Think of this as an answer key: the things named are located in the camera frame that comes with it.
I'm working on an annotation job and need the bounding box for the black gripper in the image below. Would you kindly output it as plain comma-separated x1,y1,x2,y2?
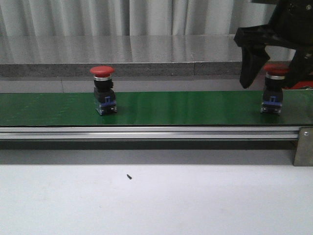
234,0,313,89

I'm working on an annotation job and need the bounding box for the red mushroom push button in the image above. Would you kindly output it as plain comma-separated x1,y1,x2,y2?
261,64,290,115
90,66,117,116

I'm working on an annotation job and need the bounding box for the red plastic tray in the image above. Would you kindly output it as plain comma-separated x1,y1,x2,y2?
284,80,313,90

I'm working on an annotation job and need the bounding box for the green conveyor belt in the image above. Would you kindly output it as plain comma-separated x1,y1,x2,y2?
0,90,313,126

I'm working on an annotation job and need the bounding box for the grey stone counter ledge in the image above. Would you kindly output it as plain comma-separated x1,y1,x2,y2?
0,34,295,79

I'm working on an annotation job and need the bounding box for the grey curtain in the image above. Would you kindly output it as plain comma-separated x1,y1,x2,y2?
0,0,275,36

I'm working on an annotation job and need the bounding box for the metal conveyor support bracket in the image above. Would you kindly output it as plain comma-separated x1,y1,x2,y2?
293,127,313,166

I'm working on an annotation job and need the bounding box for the aluminium conveyor side rail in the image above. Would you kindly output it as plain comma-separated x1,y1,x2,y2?
0,126,300,140

